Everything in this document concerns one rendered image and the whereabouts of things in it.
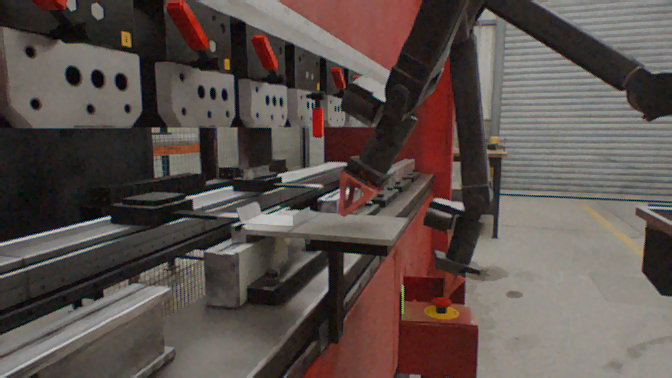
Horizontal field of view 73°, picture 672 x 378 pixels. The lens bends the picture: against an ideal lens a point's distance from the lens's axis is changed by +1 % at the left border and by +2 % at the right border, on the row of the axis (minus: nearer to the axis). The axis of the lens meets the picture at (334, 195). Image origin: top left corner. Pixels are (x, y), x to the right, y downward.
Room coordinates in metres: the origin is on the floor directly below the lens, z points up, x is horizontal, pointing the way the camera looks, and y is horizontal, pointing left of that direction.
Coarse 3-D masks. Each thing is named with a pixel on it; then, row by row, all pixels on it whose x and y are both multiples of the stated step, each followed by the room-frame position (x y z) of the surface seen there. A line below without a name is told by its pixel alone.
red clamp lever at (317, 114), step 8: (312, 96) 0.97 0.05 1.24; (320, 96) 0.97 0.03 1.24; (320, 104) 0.98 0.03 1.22; (312, 112) 0.98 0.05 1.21; (320, 112) 0.97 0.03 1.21; (312, 120) 0.98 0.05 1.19; (320, 120) 0.97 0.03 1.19; (312, 128) 0.98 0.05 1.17; (320, 128) 0.97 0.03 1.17; (320, 136) 0.97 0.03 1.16
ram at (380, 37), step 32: (224, 0) 0.69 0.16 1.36; (288, 0) 0.91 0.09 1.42; (320, 0) 1.09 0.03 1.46; (352, 0) 1.36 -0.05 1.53; (384, 0) 1.79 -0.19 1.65; (416, 0) 2.64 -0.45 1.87; (288, 32) 0.91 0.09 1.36; (352, 32) 1.36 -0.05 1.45; (384, 32) 1.80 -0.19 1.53; (352, 64) 1.36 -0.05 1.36; (384, 64) 1.81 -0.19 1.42
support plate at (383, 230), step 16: (304, 224) 0.80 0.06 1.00; (320, 224) 0.80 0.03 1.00; (336, 224) 0.80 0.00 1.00; (352, 224) 0.80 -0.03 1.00; (368, 224) 0.80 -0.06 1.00; (384, 224) 0.80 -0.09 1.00; (400, 224) 0.80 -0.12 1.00; (336, 240) 0.71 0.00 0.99; (352, 240) 0.70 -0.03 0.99; (368, 240) 0.70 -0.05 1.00; (384, 240) 0.69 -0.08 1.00
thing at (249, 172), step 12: (240, 132) 0.81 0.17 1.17; (252, 132) 0.82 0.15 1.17; (264, 132) 0.87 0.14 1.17; (240, 144) 0.81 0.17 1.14; (252, 144) 0.82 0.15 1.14; (264, 144) 0.87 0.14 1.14; (240, 156) 0.81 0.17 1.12; (252, 156) 0.82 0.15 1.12; (264, 156) 0.86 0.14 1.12; (240, 168) 0.81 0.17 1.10; (252, 168) 0.84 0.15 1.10; (264, 168) 0.88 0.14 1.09
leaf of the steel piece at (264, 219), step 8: (256, 216) 0.86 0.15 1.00; (264, 216) 0.86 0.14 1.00; (272, 216) 0.86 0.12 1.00; (280, 216) 0.86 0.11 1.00; (288, 216) 0.86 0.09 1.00; (296, 216) 0.78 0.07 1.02; (304, 216) 0.83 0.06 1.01; (256, 224) 0.79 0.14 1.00; (264, 224) 0.79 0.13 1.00; (272, 224) 0.79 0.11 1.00; (280, 224) 0.79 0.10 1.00; (288, 224) 0.79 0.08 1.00; (296, 224) 0.78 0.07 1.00
